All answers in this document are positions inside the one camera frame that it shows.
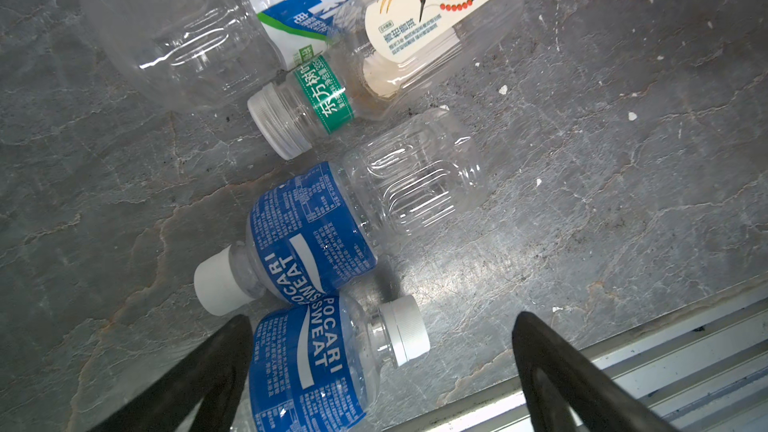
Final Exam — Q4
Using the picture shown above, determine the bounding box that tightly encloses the crushed bottle blue label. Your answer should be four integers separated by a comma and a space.
231, 293, 431, 431

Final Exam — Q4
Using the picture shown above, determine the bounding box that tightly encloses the clear bottle blue label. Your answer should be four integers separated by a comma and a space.
194, 108, 488, 316

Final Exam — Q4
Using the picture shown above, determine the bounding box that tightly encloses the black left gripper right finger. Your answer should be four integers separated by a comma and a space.
511, 312, 675, 431

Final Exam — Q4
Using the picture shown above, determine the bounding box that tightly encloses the aluminium rail base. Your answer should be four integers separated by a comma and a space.
383, 278, 768, 432

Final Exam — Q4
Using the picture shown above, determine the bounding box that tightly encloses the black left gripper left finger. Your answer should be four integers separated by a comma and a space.
93, 315, 253, 431

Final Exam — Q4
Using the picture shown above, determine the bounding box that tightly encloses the clear bottle white barcode label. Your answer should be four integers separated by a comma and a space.
81, 0, 349, 112

